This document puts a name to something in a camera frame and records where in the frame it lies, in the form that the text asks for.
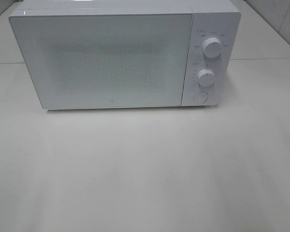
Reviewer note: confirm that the round white door button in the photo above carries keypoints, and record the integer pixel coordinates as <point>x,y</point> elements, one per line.
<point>200,97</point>

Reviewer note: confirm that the white microwave knob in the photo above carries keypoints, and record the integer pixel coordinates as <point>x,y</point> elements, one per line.
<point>212,46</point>
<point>205,77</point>

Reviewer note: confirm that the white microwave door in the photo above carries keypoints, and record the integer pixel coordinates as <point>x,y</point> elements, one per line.
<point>120,61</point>

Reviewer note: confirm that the white microwave oven body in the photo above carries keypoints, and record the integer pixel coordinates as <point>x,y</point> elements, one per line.
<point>209,17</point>

